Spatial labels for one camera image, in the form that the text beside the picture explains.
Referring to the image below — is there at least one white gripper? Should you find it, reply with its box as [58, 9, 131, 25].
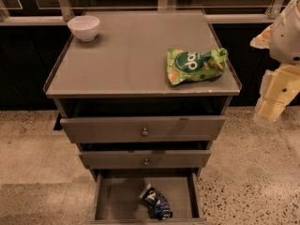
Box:
[250, 25, 300, 124]

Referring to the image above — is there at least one blue chip bag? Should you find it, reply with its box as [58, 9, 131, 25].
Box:
[139, 184, 173, 220]

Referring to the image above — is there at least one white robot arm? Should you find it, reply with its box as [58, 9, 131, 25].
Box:
[250, 0, 300, 125]

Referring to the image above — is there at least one green chip bag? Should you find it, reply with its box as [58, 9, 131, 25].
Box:
[167, 48, 228, 85]

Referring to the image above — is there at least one middle grey drawer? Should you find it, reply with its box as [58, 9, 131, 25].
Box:
[80, 150, 210, 169]

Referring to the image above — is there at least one grey drawer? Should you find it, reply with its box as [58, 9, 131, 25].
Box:
[61, 115, 225, 143]
[80, 150, 210, 169]
[91, 169, 204, 225]

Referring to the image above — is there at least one brass top drawer knob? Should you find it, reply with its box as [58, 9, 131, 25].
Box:
[142, 127, 149, 137]

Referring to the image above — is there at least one brass drawer knob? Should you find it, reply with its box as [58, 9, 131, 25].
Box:
[142, 127, 149, 137]
[143, 158, 150, 166]

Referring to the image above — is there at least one brass middle drawer knob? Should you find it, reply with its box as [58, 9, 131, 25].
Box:
[143, 158, 150, 166]

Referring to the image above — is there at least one top grey drawer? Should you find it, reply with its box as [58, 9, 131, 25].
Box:
[61, 115, 225, 143]

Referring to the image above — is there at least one bottom grey drawer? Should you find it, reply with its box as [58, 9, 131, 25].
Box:
[91, 169, 204, 225]

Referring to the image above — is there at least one white ceramic bowl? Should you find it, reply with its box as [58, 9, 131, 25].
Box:
[67, 15, 100, 41]

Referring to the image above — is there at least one metal railing frame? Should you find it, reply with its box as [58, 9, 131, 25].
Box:
[0, 0, 291, 26]

